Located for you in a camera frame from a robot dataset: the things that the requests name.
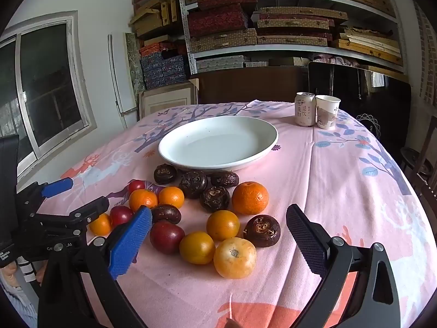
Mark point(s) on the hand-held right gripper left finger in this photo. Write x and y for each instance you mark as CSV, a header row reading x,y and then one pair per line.
x,y
131,242

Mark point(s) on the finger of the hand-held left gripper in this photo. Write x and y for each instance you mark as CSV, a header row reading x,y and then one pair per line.
x,y
97,208
58,187

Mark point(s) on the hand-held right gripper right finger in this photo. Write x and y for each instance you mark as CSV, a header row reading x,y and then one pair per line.
x,y
307,242

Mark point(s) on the small smooth orange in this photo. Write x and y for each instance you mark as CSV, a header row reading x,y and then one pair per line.
x,y
171,196
100,224

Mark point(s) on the small red plum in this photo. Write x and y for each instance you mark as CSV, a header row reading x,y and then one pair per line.
x,y
121,215

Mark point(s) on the dark red plum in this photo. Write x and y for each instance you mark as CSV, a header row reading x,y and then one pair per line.
x,y
167,237

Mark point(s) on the small textured mandarin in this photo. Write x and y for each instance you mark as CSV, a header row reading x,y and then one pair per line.
x,y
143,200

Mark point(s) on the dark maroon plum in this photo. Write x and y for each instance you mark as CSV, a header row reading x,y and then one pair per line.
x,y
165,213

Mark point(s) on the red cherry tomato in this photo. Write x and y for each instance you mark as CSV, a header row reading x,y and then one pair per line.
x,y
136,185

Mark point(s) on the dark brown water chestnut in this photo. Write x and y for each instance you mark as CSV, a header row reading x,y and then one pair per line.
x,y
165,173
262,230
224,178
193,183
214,198

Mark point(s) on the yellow-green tomato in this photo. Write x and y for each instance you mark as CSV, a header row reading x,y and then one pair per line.
x,y
197,247

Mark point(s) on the large orange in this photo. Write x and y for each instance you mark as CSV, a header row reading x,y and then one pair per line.
x,y
250,197

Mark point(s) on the pale yellow round fruit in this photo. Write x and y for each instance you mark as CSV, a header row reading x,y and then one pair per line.
x,y
235,258

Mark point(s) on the orange-yellow tomato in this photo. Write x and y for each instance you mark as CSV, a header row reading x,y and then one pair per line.
x,y
222,224

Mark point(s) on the white plate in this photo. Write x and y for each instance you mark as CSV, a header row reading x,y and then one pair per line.
x,y
218,143

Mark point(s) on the person's left forearm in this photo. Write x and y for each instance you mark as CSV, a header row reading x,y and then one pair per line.
x,y
13,307

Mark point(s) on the pink printed tablecloth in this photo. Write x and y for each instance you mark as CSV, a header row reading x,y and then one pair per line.
x,y
341,177

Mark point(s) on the white framed sliding window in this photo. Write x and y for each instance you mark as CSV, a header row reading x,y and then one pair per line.
x,y
44,85

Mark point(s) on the framed picture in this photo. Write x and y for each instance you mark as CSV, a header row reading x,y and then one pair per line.
x,y
167,100

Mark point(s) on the white leaning board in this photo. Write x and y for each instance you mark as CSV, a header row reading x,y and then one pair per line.
x,y
121,71

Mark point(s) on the white paper cup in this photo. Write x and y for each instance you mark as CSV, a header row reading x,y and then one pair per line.
x,y
327,111

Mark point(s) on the pale drink can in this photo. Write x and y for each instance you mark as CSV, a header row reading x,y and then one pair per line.
x,y
305,109

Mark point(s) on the dark wooden chair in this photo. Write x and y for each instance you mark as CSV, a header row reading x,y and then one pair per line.
x,y
423,164

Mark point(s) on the green marbled panel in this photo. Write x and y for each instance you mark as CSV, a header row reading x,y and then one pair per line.
x,y
135,61

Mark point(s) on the stack of blue patterned boxes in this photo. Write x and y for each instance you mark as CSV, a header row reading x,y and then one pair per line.
x,y
160,68

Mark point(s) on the black glossy panel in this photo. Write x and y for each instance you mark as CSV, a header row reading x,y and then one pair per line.
x,y
358,92

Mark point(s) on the brown wooden board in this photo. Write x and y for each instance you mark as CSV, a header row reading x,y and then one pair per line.
x,y
249,85

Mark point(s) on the pink cloth bundle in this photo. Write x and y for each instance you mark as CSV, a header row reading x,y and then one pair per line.
x,y
338,59

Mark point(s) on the stack of white patterned boxes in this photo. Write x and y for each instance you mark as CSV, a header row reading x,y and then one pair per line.
x,y
218,64

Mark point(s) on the white metal shelf rack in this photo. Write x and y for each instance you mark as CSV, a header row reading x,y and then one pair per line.
x,y
273,53

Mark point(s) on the stack of brown boxes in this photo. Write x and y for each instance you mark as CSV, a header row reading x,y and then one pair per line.
x,y
153,13

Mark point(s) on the stack of tan wooden boxes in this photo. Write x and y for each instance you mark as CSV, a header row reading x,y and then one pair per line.
x,y
368,47

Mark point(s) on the stack of woven flat boxes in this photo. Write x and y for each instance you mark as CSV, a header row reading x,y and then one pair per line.
x,y
290,24

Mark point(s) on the red patterned box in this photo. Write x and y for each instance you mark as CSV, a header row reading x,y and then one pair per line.
x,y
216,18

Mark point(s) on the brick patterned curtain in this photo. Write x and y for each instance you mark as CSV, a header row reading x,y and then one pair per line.
x,y
425,41

